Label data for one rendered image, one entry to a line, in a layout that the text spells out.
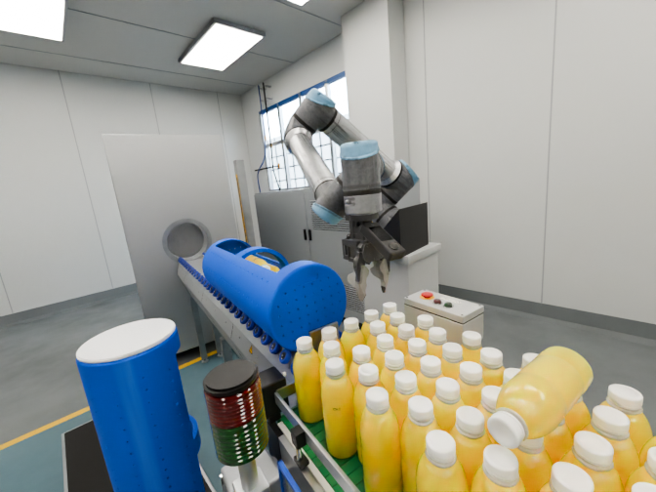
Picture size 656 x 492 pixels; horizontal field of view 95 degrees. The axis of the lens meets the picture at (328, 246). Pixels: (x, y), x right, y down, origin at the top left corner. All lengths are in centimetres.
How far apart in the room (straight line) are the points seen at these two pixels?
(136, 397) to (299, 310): 55
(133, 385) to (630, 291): 339
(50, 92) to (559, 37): 604
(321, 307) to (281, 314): 14
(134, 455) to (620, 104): 354
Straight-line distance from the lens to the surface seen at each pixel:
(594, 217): 335
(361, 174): 69
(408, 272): 150
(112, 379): 114
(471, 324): 91
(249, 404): 39
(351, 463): 77
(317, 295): 96
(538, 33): 355
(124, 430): 123
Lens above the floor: 147
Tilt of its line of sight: 11 degrees down
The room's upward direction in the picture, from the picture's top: 6 degrees counter-clockwise
